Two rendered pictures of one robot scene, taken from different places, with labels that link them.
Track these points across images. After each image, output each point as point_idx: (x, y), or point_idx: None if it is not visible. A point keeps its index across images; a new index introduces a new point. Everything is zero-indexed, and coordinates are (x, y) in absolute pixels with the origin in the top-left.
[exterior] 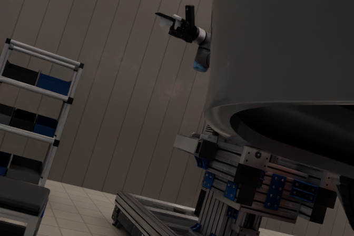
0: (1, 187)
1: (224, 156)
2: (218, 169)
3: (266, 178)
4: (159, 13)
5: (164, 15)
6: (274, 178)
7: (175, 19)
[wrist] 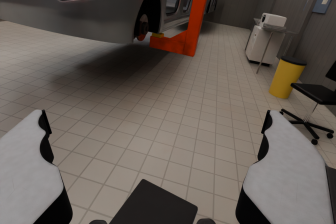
0: (138, 222)
1: None
2: None
3: None
4: (266, 118)
5: (262, 138)
6: None
7: (50, 160)
